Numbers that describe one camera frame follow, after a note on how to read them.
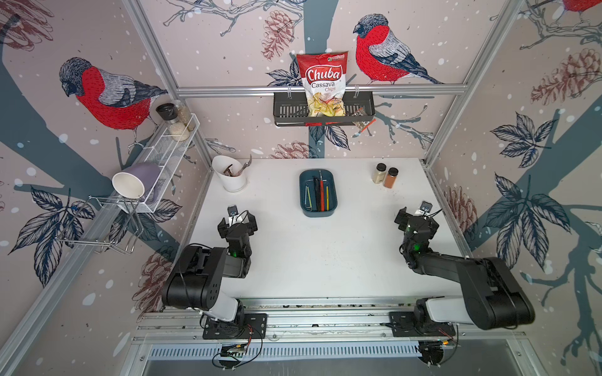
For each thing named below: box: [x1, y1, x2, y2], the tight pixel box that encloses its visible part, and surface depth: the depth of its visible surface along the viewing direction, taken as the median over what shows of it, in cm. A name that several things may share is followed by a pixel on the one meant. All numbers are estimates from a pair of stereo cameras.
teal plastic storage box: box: [299, 169, 339, 218], surface depth 109 cm
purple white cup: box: [112, 162, 162, 200], surface depth 64 cm
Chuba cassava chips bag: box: [296, 50, 349, 127], surface depth 84 cm
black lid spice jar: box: [155, 102, 180, 125], surface depth 81 cm
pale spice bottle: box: [372, 162, 387, 185], surface depth 109 cm
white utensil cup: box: [211, 155, 247, 193], surface depth 108 cm
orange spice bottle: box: [383, 166, 399, 189], surface depth 109 cm
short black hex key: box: [312, 176, 321, 212], surface depth 112 cm
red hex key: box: [319, 169, 326, 213], surface depth 108 cm
